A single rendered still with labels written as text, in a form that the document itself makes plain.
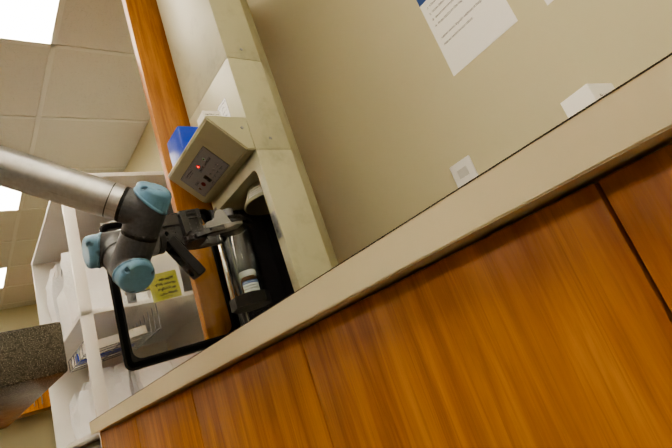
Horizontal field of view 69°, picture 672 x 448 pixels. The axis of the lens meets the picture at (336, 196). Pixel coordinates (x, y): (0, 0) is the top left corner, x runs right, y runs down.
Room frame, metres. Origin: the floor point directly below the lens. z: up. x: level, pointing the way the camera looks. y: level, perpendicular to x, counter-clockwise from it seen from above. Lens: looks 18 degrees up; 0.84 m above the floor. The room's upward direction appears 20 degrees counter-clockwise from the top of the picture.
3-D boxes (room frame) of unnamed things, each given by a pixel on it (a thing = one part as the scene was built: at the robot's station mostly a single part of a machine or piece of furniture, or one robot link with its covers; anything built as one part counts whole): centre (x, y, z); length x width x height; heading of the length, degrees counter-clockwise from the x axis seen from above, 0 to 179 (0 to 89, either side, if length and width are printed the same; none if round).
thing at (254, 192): (1.31, 0.17, 1.34); 0.18 x 0.18 x 0.05
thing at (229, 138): (1.22, 0.30, 1.46); 0.32 x 0.11 x 0.10; 42
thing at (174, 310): (1.29, 0.50, 1.19); 0.30 x 0.01 x 0.40; 122
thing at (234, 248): (1.21, 0.29, 1.16); 0.11 x 0.11 x 0.21
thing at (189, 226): (1.12, 0.39, 1.26); 0.12 x 0.08 x 0.09; 132
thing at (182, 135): (1.28, 0.35, 1.56); 0.10 x 0.10 x 0.09; 42
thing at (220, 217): (1.15, 0.29, 1.26); 0.09 x 0.03 x 0.06; 107
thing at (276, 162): (1.35, 0.17, 1.33); 0.32 x 0.25 x 0.77; 42
